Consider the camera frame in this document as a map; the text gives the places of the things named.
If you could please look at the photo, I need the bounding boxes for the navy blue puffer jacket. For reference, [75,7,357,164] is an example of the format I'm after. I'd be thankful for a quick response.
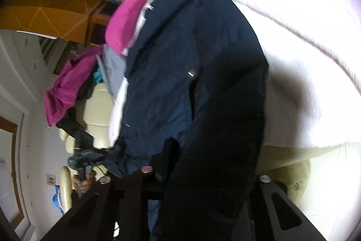
[104,0,269,240]

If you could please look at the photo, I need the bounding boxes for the black garment on sofa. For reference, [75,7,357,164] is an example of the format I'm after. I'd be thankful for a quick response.
[56,74,95,154]

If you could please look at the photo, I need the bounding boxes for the grey garment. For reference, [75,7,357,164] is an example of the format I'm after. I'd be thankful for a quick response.
[97,44,126,98]

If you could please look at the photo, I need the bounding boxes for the magenta pillow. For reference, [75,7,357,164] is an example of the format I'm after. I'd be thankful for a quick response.
[105,0,147,55]

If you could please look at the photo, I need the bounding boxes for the purple fleece garment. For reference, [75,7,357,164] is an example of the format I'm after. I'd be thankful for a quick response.
[44,45,103,127]

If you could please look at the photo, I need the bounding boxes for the teal garment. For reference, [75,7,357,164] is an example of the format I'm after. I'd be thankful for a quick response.
[93,68,103,84]

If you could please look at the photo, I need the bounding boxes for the person's left hand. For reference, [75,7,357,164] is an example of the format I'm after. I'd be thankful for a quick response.
[72,170,96,198]

